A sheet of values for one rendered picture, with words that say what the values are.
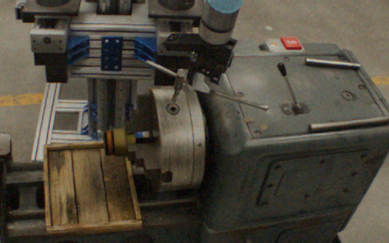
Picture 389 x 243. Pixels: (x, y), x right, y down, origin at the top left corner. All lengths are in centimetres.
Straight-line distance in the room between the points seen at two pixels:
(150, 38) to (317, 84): 75
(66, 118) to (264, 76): 155
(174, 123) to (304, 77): 46
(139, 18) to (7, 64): 175
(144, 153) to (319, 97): 55
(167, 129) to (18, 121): 190
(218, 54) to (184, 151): 35
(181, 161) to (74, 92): 169
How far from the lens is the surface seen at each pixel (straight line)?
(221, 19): 106
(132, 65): 212
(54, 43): 193
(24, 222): 163
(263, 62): 161
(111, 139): 148
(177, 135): 138
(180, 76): 128
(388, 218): 306
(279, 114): 143
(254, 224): 165
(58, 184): 167
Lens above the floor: 218
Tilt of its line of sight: 43 degrees down
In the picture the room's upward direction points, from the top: 10 degrees clockwise
